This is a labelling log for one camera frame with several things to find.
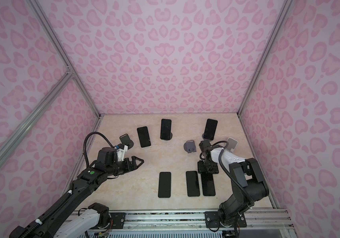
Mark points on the purple phone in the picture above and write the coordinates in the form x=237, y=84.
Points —
x=208, y=186

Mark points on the aluminium frame strut left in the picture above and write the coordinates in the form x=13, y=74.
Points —
x=71, y=75

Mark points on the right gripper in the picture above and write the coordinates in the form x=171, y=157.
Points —
x=200, y=168

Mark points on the grey round stand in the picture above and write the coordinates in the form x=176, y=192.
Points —
x=126, y=140

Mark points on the white folding phone stand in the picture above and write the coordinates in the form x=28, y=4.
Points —
x=231, y=144

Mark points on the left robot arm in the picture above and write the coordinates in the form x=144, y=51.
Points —
x=107, y=164

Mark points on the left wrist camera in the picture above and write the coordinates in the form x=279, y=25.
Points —
x=121, y=150

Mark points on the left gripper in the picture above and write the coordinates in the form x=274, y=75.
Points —
x=134, y=165

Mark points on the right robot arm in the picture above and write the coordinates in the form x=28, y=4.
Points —
x=248, y=184

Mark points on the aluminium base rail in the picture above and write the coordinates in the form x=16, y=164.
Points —
x=258, y=223

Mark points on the aluminium frame strut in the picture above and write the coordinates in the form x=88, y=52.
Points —
x=71, y=75
x=273, y=36

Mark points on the teal phone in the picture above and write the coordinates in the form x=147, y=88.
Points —
x=192, y=183
x=164, y=189

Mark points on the aluminium frame strut right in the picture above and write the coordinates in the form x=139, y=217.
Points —
x=273, y=36

